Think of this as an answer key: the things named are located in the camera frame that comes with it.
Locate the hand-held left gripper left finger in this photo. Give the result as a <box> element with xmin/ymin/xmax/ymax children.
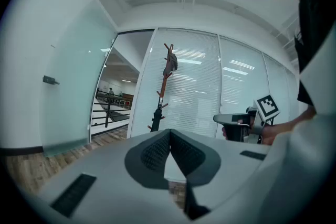
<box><xmin>39</xmin><ymin>128</ymin><xmax>185</xmax><ymax>219</ymax></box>

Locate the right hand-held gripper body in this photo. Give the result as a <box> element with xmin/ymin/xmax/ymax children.
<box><xmin>222</xmin><ymin>93</ymin><xmax>281</xmax><ymax>144</ymax></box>

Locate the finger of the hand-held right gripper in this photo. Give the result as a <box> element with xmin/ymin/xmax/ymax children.
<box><xmin>213</xmin><ymin>113</ymin><xmax>249</xmax><ymax>125</ymax></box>

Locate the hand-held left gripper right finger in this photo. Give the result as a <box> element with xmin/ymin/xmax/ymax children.
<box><xmin>170</xmin><ymin>128</ymin><xmax>270</xmax><ymax>220</ymax></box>

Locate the brown wooden coat rack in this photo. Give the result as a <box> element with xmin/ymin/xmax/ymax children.
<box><xmin>147</xmin><ymin>43</ymin><xmax>175</xmax><ymax>133</ymax></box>

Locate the black and silver handheld object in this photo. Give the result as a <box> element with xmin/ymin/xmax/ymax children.
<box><xmin>150</xmin><ymin>98</ymin><xmax>164</xmax><ymax>133</ymax></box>

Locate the person's right forearm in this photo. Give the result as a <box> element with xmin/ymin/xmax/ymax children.
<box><xmin>261</xmin><ymin>106</ymin><xmax>317</xmax><ymax>146</ymax></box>

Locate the black metal stair railing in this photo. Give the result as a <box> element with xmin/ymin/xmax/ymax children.
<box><xmin>91</xmin><ymin>91</ymin><xmax>134</xmax><ymax>130</ymax></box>

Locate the grey baseball cap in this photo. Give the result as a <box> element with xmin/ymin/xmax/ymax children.
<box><xmin>163</xmin><ymin>52</ymin><xmax>180</xmax><ymax>78</ymax></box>

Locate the frosted glass door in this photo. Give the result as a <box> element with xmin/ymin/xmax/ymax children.
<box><xmin>39</xmin><ymin>0</ymin><xmax>118</xmax><ymax>158</ymax></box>

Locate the person's black clothing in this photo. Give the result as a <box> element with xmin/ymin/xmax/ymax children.
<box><xmin>288</xmin><ymin>0</ymin><xmax>336</xmax><ymax>107</ymax></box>

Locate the metal door handle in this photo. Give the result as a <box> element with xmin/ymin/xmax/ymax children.
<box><xmin>43</xmin><ymin>75</ymin><xmax>60</xmax><ymax>86</ymax></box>

